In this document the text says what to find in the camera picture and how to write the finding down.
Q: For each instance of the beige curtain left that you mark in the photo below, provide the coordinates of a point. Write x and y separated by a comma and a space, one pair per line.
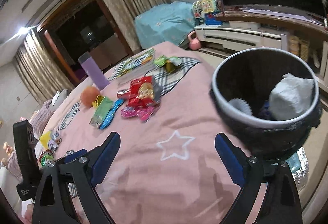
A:
37, 70

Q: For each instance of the crumpled white paper trash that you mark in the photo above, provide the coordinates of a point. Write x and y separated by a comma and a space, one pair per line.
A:
291, 97

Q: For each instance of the snack packets pile at edge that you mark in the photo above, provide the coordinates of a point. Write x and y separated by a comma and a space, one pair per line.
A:
50, 142

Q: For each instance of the stack of children books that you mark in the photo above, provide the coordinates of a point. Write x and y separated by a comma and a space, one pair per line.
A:
134, 67

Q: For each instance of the red snack bag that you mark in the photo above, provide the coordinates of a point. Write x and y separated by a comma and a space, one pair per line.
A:
144, 92

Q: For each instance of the black round trash bin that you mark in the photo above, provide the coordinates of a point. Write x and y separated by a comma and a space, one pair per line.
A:
251, 75

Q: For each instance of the white TV cabinet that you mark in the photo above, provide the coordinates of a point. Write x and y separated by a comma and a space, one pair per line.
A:
243, 30

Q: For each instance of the orange peach fruit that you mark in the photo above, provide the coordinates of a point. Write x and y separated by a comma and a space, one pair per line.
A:
89, 95

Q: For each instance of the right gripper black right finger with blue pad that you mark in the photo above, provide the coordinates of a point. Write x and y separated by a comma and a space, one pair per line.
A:
281, 203

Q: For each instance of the pink kettlebell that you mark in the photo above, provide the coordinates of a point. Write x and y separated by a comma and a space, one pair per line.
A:
194, 43

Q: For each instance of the yellow snack wrapper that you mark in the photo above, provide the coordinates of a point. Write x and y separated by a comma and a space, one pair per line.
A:
97, 101

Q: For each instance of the green snack wrapper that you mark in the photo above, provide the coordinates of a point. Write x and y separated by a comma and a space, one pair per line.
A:
170, 64

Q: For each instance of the purple cylindrical bottle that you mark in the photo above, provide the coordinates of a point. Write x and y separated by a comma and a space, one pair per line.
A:
93, 71

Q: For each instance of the blue plastic wrapper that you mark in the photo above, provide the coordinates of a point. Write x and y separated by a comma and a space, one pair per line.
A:
111, 114

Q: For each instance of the teal cloth covered furniture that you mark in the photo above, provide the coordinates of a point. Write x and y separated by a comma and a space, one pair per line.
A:
170, 22

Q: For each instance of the red Skittles candy tube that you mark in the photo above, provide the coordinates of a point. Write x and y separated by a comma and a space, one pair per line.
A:
123, 94

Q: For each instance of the pink blanket table cover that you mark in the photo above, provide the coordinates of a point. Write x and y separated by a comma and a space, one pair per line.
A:
167, 169

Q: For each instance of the green snack packet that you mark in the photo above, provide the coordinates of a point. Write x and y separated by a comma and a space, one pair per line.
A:
101, 112

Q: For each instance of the white pleated paper cup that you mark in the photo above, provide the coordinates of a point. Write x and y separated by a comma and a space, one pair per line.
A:
241, 105

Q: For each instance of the colourful toy play set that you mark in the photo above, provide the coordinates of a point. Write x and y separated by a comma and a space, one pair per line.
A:
204, 12

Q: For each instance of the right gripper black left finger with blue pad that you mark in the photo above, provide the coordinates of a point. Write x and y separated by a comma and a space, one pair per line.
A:
98, 161

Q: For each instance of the pink candy wrapper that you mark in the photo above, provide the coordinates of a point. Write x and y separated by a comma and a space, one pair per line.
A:
142, 113

